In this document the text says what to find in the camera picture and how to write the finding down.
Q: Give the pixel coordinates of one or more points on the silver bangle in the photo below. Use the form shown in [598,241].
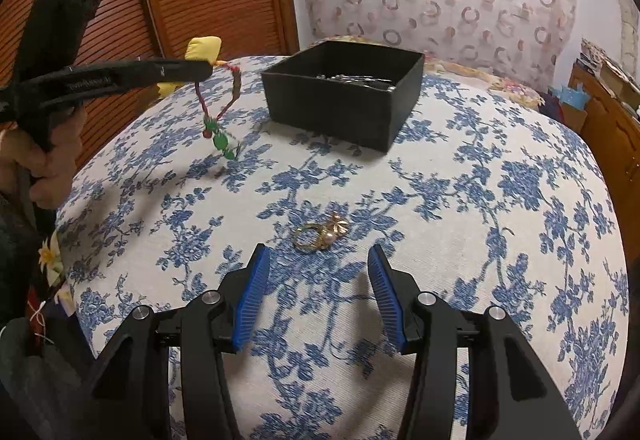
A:
[357,79]

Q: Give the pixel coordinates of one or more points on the black box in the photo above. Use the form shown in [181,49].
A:
[335,112]

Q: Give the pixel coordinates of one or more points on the dark floral cloth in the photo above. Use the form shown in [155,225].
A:
[60,320]

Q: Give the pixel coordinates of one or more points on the gold flower brooch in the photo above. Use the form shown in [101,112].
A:
[339,225]

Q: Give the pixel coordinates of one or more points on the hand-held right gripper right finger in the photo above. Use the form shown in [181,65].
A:
[387,300]

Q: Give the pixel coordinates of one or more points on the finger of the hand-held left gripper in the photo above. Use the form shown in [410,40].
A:
[170,70]

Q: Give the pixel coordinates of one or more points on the wooden cabinet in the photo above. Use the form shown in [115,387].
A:
[612,140]

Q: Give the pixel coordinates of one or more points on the cardboard box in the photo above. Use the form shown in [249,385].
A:
[622,80]

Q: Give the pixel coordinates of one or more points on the dark blue cloth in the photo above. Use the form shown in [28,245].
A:
[550,107]

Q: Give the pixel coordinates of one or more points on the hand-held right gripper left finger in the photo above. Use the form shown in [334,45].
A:
[252,300]

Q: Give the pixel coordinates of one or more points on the stack of papers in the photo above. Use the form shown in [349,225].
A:
[592,52]

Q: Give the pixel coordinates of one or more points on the light blue bag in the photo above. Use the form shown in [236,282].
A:
[572,97]

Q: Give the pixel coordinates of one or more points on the yellow plush toy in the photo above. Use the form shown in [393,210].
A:
[202,47]

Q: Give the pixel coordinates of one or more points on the person's left hand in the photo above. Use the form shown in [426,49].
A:
[57,165]

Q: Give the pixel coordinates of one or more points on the blue floral tablecloth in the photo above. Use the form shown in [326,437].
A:
[450,220]

